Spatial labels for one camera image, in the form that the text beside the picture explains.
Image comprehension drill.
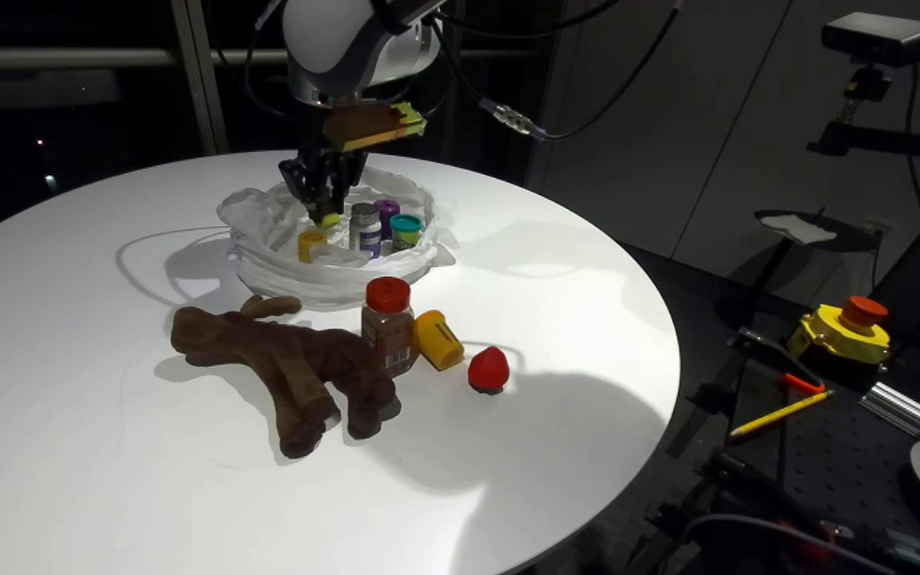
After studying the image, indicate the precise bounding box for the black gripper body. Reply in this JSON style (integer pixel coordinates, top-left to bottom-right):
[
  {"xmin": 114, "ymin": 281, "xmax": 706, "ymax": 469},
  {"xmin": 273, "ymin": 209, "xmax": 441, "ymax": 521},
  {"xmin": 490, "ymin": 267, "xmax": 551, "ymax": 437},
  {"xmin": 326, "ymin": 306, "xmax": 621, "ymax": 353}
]
[{"xmin": 275, "ymin": 141, "xmax": 371, "ymax": 214}]

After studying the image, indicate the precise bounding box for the white pill bottle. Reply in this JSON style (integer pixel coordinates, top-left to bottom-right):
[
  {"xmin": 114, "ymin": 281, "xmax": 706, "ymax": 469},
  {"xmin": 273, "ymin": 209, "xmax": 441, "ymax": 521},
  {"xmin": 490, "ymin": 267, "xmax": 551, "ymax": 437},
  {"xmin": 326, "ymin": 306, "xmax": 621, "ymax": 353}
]
[{"xmin": 350, "ymin": 203, "xmax": 388, "ymax": 258}]

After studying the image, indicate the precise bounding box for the yellow dough can pink lid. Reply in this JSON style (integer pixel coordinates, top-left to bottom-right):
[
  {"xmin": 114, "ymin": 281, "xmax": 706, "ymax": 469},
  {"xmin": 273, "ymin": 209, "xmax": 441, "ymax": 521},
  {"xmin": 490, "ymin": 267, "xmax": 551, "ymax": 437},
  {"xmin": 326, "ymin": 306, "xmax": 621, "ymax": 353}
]
[{"xmin": 293, "ymin": 212, "xmax": 350, "ymax": 269}]

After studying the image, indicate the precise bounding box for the brown spice jar red lid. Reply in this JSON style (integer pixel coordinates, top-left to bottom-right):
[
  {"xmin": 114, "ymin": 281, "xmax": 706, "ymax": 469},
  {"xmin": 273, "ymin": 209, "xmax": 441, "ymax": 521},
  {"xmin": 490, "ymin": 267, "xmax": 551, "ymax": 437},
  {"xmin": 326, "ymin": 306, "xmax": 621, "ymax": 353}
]
[{"xmin": 359, "ymin": 276, "xmax": 419, "ymax": 376}]

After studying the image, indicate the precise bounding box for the yellow plastic tub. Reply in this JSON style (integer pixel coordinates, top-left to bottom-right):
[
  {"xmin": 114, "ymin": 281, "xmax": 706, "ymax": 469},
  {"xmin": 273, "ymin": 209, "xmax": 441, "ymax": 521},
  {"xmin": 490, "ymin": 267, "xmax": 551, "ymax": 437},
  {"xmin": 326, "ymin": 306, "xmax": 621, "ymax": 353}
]
[{"xmin": 414, "ymin": 306, "xmax": 466, "ymax": 373}]

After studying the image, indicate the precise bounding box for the white plastic bag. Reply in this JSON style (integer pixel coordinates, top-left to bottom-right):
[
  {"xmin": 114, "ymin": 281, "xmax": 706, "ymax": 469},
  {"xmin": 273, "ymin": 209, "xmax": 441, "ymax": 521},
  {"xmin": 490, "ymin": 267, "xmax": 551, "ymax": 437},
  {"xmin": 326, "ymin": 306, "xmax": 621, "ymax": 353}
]
[{"xmin": 214, "ymin": 157, "xmax": 458, "ymax": 305}]

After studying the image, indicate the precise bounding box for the brown plush moose toy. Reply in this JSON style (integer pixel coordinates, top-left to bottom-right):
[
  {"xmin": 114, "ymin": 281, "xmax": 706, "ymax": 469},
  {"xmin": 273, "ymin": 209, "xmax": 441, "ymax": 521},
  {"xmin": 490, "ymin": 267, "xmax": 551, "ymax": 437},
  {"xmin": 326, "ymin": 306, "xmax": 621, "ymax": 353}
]
[{"xmin": 165, "ymin": 291, "xmax": 406, "ymax": 460}]

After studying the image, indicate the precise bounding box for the red toy ball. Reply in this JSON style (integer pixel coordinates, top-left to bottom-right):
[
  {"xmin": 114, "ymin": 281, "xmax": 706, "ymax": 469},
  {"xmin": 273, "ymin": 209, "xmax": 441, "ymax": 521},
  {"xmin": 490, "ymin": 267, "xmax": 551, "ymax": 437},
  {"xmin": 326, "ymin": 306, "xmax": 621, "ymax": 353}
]
[{"xmin": 466, "ymin": 343, "xmax": 516, "ymax": 396}]

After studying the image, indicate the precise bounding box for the grey metal railing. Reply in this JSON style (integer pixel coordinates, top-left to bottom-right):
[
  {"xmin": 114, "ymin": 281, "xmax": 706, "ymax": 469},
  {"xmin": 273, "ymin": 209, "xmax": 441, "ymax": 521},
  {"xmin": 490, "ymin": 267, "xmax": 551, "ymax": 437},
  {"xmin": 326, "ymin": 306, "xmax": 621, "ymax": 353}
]
[{"xmin": 0, "ymin": 46, "xmax": 304, "ymax": 73}]

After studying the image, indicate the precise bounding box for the yellow pencil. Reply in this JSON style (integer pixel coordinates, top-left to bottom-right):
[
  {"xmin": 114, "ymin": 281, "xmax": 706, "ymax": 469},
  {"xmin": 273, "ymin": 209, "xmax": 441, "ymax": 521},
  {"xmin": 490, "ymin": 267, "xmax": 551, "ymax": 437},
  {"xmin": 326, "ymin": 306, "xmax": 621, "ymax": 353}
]
[{"xmin": 724, "ymin": 386, "xmax": 837, "ymax": 443}]

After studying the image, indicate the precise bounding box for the yellow emergency stop button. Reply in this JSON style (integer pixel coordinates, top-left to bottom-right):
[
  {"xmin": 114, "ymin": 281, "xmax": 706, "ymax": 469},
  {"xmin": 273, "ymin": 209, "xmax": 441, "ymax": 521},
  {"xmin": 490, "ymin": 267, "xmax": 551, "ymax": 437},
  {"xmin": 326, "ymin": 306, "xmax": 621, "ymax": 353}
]
[{"xmin": 786, "ymin": 291, "xmax": 896, "ymax": 371}]

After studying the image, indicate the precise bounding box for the grey window frame post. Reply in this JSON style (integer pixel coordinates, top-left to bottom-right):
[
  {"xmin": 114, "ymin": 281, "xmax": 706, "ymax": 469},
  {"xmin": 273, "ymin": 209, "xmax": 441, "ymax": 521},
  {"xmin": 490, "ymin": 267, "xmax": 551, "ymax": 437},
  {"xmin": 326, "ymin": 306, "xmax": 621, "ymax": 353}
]
[{"xmin": 165, "ymin": 0, "xmax": 234, "ymax": 159}]

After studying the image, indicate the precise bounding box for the grey cable with connector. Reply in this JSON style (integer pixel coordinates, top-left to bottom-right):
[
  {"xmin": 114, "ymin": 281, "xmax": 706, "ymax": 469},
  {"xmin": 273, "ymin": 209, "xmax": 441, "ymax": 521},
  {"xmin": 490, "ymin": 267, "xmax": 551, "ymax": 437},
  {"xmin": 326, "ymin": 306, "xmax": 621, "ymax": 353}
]
[{"xmin": 436, "ymin": 0, "xmax": 689, "ymax": 145}]

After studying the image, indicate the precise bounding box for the red handled tool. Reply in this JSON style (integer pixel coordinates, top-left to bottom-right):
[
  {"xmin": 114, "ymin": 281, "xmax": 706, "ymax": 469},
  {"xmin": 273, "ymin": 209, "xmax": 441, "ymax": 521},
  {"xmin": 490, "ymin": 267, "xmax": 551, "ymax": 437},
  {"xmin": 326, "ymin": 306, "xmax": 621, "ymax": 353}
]
[{"xmin": 778, "ymin": 369, "xmax": 832, "ymax": 399}]

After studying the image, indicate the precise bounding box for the black floor cable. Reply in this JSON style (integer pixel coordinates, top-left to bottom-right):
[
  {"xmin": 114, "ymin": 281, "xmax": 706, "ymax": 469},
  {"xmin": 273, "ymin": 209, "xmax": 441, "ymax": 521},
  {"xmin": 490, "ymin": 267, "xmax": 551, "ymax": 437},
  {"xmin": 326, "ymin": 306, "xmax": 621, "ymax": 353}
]
[{"xmin": 678, "ymin": 509, "xmax": 902, "ymax": 575}]

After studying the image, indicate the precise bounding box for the black camera stand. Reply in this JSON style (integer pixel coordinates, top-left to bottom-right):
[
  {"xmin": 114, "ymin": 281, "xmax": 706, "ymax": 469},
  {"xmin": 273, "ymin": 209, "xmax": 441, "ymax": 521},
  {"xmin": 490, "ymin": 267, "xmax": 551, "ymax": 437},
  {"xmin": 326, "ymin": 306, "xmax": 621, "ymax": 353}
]
[{"xmin": 810, "ymin": 60, "xmax": 920, "ymax": 165}]

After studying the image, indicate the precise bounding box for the black camera box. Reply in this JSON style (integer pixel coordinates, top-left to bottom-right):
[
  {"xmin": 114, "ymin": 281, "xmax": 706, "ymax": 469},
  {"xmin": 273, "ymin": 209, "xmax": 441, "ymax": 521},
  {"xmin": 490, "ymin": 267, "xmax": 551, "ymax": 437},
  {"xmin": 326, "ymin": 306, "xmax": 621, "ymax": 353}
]
[{"xmin": 820, "ymin": 11, "xmax": 920, "ymax": 66}]

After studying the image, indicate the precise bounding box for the aluminium rail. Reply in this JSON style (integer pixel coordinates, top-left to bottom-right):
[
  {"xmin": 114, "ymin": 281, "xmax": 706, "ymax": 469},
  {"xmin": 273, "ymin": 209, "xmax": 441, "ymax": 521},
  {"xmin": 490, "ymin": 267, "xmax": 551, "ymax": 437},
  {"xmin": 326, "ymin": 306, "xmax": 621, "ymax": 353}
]
[{"xmin": 865, "ymin": 376, "xmax": 920, "ymax": 435}]

